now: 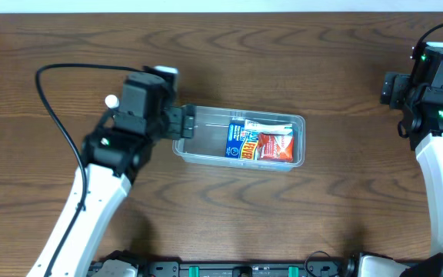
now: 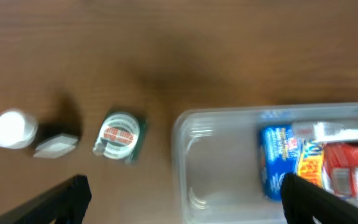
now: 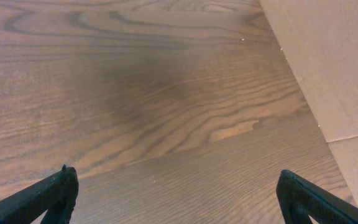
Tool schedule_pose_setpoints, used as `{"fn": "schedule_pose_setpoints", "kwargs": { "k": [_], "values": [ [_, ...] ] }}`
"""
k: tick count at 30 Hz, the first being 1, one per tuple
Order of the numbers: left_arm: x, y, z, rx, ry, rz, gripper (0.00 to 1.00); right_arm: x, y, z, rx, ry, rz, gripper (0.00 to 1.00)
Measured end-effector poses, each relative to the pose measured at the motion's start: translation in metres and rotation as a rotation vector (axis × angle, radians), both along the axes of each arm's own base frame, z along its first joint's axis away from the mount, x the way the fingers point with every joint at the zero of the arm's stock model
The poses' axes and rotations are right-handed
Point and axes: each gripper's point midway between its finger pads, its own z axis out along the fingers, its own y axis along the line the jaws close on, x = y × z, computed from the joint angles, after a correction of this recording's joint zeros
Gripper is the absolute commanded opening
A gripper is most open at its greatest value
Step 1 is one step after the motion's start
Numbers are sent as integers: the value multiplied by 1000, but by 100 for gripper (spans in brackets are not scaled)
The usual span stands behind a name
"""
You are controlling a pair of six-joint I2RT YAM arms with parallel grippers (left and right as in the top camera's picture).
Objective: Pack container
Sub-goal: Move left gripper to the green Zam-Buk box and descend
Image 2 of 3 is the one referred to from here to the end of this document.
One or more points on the green Zam-Buk box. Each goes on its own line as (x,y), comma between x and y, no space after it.
(121,136)

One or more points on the red Panadol ActiFast box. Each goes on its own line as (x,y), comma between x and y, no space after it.
(340,168)

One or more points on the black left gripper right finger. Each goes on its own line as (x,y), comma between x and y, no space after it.
(303,202)

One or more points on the clear plastic container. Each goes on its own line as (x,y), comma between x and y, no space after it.
(215,153)

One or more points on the blue KoolFever box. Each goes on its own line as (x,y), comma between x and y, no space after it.
(281,152)

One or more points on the dark syrup bottle white cap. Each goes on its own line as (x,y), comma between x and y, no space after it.
(19,130)

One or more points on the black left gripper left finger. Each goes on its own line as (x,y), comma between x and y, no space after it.
(65,203)

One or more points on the white green medicine box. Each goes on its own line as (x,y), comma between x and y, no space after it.
(326,131)

